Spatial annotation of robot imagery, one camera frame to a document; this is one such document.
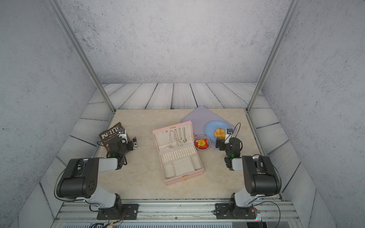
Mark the pink jewelry box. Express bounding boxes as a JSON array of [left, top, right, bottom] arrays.
[[153, 121, 204, 185]]

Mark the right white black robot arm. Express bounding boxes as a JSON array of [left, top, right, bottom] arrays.
[[215, 137, 281, 210]]

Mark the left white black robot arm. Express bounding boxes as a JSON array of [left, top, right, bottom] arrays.
[[54, 137, 138, 219]]

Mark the yellow bread roll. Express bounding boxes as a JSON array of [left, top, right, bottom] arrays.
[[214, 128, 226, 140]]

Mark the red yellow snack packet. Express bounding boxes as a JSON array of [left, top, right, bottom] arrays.
[[195, 138, 209, 150]]

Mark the blue plate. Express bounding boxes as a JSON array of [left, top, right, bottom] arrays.
[[204, 121, 234, 142]]

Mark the purple bowl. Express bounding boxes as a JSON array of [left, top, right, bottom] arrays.
[[194, 135, 211, 150]]

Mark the brown kettle chips bag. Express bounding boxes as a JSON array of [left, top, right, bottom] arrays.
[[99, 122, 130, 152]]

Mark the lavender cutting board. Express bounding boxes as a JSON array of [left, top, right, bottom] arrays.
[[181, 106, 234, 149]]

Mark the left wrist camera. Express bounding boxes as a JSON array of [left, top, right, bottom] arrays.
[[117, 128, 127, 140]]

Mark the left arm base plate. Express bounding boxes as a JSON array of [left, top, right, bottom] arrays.
[[97, 204, 139, 220]]

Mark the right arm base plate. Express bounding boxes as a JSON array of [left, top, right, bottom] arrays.
[[213, 203, 257, 219]]

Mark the aluminium mounting rail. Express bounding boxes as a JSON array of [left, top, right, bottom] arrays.
[[52, 198, 302, 228]]

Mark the right metal frame post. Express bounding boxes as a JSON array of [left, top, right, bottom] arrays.
[[246, 0, 300, 113]]

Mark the metal frame post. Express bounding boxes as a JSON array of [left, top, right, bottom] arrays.
[[246, 0, 300, 113], [47, 0, 116, 114]]

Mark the left metal frame post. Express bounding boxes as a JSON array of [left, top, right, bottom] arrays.
[[47, 0, 116, 114]]

